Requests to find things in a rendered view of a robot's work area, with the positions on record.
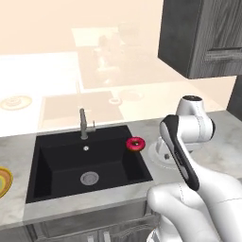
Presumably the dark grey wall cupboard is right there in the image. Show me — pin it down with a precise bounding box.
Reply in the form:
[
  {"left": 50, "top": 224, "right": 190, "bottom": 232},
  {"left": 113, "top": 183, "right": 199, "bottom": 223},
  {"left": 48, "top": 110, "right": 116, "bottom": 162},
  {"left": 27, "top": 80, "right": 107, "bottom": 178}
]
[{"left": 157, "top": 0, "right": 242, "bottom": 80}]

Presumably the grey base cupboard door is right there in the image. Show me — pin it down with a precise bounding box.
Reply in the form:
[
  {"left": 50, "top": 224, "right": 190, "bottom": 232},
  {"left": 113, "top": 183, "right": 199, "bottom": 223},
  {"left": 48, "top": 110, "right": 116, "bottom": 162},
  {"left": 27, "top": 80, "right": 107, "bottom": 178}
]
[
  {"left": 97, "top": 206, "right": 160, "bottom": 242},
  {"left": 32, "top": 216, "right": 99, "bottom": 242}
]

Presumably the yellow round plate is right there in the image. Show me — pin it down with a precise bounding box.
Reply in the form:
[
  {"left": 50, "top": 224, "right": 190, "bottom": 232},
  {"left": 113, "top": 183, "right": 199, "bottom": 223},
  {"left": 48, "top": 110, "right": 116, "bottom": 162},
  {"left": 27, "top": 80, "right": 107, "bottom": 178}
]
[{"left": 0, "top": 165, "right": 14, "bottom": 199}]

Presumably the black kitchen sink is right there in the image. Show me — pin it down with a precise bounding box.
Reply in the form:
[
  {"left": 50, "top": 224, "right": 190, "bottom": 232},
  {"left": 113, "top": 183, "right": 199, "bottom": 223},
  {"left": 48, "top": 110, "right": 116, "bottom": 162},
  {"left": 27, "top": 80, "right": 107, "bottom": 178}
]
[{"left": 25, "top": 125, "right": 154, "bottom": 204}]

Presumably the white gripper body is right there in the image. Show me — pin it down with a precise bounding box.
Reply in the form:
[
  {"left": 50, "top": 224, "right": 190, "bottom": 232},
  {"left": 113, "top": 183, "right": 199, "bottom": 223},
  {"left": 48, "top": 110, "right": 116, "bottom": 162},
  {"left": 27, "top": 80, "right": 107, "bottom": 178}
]
[{"left": 156, "top": 139, "right": 173, "bottom": 163}]

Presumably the grey sink drain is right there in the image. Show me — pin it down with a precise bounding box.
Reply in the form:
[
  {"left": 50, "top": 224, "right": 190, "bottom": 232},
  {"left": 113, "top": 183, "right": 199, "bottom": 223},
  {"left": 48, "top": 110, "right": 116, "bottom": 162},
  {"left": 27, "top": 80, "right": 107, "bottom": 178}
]
[{"left": 79, "top": 171, "right": 100, "bottom": 186}]

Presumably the pink frosted donut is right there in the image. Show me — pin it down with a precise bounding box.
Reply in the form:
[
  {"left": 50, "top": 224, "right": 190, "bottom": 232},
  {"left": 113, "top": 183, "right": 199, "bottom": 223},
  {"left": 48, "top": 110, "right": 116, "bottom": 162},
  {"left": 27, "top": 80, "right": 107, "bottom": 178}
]
[{"left": 126, "top": 136, "right": 147, "bottom": 153}]

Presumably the dark tall cabinet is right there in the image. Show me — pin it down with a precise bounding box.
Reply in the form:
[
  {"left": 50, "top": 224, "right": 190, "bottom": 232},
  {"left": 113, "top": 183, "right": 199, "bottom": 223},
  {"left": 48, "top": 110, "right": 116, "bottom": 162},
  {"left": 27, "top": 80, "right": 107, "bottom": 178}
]
[{"left": 226, "top": 75, "right": 242, "bottom": 122}]

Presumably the white round plate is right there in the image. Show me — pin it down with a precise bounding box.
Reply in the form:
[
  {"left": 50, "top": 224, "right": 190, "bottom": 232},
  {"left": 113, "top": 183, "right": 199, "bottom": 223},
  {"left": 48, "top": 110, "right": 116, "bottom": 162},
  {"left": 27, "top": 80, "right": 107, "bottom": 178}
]
[{"left": 147, "top": 138, "right": 203, "bottom": 171}]

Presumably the grey metal tap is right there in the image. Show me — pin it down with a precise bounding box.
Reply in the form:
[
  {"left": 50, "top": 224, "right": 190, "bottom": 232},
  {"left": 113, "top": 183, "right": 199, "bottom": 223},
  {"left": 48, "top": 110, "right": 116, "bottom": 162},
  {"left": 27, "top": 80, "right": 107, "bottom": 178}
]
[{"left": 78, "top": 108, "right": 96, "bottom": 141}]

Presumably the grey wall cupboard door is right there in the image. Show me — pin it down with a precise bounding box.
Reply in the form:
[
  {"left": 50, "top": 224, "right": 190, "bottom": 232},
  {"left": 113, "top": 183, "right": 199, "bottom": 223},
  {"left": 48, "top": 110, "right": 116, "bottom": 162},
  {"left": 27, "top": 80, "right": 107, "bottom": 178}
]
[{"left": 188, "top": 0, "right": 242, "bottom": 80}]

